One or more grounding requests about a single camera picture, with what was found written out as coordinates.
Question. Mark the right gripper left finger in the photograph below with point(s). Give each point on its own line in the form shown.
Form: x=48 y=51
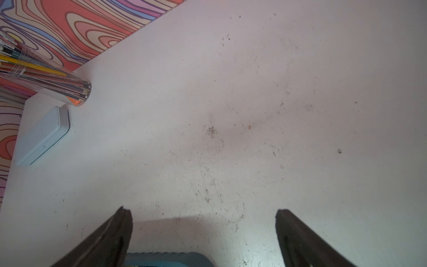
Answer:
x=106 y=247

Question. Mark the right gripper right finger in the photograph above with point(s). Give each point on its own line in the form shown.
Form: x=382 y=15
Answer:
x=302 y=247

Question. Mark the teal storage box tray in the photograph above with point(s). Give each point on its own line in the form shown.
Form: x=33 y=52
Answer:
x=167 y=260

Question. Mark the translucent plastic case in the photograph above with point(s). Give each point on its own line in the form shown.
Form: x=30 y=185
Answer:
x=41 y=136

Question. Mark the glass pencil cup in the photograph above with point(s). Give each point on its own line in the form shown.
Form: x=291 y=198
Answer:
x=25 y=73

